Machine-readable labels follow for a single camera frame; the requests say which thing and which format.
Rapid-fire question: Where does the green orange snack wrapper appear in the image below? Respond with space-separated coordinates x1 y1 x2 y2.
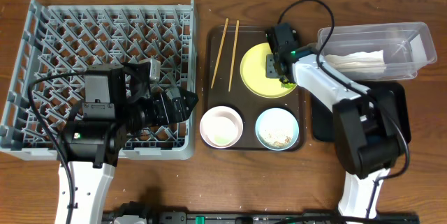
281 82 297 89

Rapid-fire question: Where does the white pink bowl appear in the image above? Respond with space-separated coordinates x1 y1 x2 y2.
200 106 244 149

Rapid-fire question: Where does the wooden chopstick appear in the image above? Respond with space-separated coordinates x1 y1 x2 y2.
228 20 240 92
210 18 229 89

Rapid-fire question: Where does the light blue bowl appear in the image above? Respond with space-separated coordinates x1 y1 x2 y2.
255 107 300 151

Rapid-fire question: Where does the white napkin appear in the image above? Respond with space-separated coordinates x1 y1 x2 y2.
324 50 386 73

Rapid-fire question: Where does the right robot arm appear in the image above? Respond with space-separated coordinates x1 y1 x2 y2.
265 23 410 222

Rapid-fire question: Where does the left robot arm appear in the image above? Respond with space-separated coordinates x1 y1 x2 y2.
56 63 198 223

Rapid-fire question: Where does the black waste tray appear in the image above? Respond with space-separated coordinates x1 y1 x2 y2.
310 81 411 144

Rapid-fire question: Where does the grey dishwasher rack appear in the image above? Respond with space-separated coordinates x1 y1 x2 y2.
1 1 198 160

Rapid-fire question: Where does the yellow plate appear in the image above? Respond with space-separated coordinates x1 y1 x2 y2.
240 43 297 98

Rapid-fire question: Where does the dark brown serving tray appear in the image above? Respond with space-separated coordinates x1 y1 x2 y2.
203 25 306 151

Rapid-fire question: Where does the clear plastic bin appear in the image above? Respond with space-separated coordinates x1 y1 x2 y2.
317 22 437 81

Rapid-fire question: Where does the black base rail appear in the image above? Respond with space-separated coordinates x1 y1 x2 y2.
101 201 420 224

